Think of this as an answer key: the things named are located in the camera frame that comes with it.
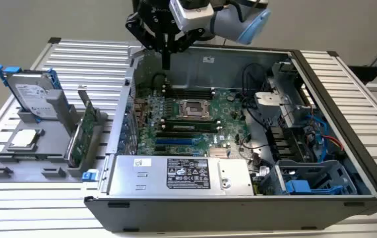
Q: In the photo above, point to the silver chipset heat sink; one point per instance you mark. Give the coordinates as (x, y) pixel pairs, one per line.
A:
(218, 152)

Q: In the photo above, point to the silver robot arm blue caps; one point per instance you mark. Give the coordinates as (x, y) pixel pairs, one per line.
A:
(230, 24)

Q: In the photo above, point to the blue expansion slot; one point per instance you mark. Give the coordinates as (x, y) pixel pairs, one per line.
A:
(174, 142)

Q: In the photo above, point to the silver metal drive cage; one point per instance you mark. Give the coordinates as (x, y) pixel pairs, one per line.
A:
(274, 99)

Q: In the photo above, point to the green motherboard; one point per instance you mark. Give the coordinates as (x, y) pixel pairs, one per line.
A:
(228, 116)

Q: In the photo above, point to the graphics card with black shroud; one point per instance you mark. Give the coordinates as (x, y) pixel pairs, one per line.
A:
(85, 129)

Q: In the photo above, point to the grey parts rack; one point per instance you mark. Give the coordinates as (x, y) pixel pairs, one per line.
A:
(26, 173)

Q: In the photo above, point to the CPU socket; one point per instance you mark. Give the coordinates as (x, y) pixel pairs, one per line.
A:
(193, 108)

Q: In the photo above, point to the silver power supply unit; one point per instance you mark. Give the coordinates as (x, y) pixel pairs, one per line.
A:
(148, 178)

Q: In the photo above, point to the silver CPU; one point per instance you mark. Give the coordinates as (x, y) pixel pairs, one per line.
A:
(24, 137)

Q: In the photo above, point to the silver coin cell battery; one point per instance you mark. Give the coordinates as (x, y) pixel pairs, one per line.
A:
(229, 97)

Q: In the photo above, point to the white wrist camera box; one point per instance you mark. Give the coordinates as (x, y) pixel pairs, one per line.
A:
(192, 15)

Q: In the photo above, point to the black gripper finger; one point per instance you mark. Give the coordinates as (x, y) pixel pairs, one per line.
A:
(185, 41)
(140, 32)

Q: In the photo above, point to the green RAM stick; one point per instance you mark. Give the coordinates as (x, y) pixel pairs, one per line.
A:
(42, 156)
(182, 127)

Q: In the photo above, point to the black expansion slot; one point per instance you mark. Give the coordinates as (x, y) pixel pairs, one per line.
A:
(174, 135)

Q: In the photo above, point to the blue plastic disk carrier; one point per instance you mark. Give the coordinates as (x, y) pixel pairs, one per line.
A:
(297, 186)

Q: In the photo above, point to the blue case latch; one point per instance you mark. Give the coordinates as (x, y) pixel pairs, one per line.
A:
(86, 176)

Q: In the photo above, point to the open black PC case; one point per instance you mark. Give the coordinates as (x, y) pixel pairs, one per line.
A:
(208, 215)

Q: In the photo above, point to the hard disk in blue carrier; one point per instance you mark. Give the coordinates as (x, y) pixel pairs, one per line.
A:
(29, 94)

